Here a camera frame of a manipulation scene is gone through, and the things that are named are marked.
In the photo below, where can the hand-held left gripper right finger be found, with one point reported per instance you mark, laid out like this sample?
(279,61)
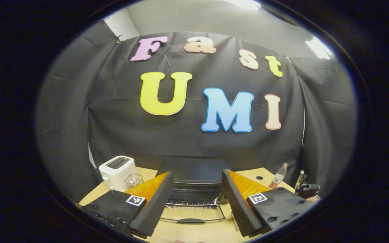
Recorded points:
(238,206)

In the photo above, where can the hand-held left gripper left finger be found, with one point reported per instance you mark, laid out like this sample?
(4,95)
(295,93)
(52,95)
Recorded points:
(157,206)

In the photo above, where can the black electric oven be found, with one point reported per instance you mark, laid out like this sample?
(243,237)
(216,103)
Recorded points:
(194,170)

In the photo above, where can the small clear bottle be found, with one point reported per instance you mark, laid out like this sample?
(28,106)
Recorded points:
(277,179)

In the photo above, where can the clear glass cup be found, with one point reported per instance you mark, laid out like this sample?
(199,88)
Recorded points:
(133,179)

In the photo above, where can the white toaster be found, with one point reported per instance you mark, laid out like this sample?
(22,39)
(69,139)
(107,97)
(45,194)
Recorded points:
(117,172)

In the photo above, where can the black backdrop cloth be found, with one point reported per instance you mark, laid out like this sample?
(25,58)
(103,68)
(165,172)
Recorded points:
(113,128)

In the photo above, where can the small ceiling light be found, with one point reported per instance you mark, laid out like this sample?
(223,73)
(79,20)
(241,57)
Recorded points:
(319,49)

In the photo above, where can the large ceiling light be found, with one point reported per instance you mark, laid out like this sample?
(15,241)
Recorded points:
(245,3)

